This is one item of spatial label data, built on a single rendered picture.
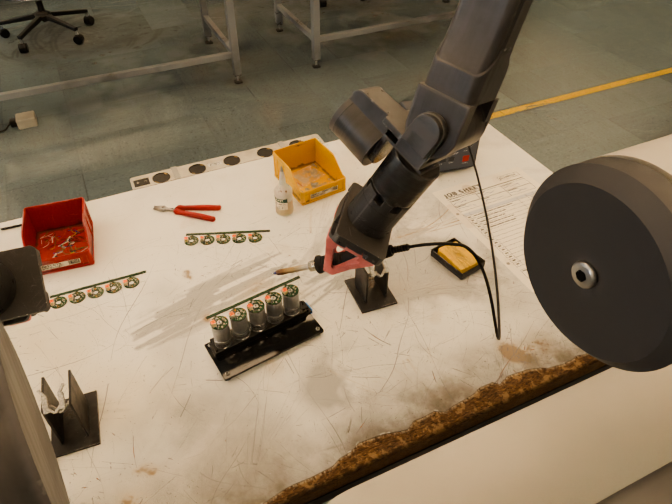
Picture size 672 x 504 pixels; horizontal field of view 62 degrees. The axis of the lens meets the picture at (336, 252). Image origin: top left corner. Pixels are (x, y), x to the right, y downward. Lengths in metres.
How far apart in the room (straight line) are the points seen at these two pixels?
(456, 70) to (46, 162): 2.47
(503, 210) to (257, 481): 0.66
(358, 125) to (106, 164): 2.20
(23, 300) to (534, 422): 0.46
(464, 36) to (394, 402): 0.47
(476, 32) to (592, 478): 0.37
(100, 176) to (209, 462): 2.04
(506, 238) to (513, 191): 0.15
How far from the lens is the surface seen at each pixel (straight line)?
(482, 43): 0.54
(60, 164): 2.82
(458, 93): 0.55
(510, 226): 1.07
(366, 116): 0.62
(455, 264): 0.95
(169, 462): 0.77
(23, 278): 0.61
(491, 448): 0.35
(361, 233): 0.65
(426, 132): 0.55
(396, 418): 0.77
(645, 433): 0.39
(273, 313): 0.82
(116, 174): 2.66
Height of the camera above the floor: 1.41
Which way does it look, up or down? 42 degrees down
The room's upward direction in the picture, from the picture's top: straight up
